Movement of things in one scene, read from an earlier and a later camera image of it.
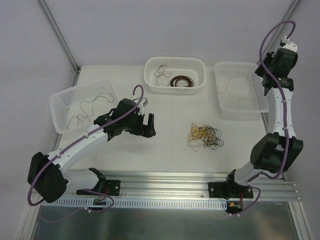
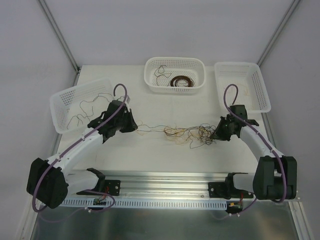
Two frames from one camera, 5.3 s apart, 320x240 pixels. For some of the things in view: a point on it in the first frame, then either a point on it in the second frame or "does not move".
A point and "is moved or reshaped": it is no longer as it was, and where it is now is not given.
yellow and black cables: x=203 y=135 is moved or reshaped
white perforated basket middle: x=174 y=75 does not move
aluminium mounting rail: x=163 y=185 does not move
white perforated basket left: x=78 y=107 does not move
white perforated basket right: x=240 y=88 does not move
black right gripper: x=261 y=72 to x=223 y=127
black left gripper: x=141 y=124 to x=125 y=119
